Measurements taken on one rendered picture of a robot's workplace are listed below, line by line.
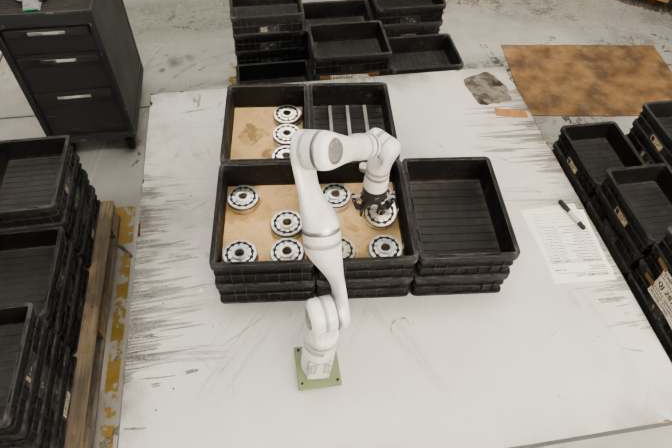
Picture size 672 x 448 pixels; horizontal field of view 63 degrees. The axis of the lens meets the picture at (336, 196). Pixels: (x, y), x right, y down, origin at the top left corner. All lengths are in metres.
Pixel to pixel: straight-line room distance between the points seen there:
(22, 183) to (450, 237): 1.77
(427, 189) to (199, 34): 2.58
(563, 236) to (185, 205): 1.34
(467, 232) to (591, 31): 2.95
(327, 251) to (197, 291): 0.65
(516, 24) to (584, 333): 2.92
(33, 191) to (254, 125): 1.00
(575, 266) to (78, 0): 2.38
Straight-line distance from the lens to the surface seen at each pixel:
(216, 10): 4.33
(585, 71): 4.10
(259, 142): 2.01
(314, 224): 1.25
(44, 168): 2.64
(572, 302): 1.93
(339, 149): 1.22
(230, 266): 1.57
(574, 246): 2.06
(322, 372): 1.59
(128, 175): 3.17
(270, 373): 1.66
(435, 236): 1.77
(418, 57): 3.21
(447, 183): 1.92
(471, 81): 2.55
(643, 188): 2.86
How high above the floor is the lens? 2.24
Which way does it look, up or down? 50 degrees down
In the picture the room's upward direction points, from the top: 2 degrees clockwise
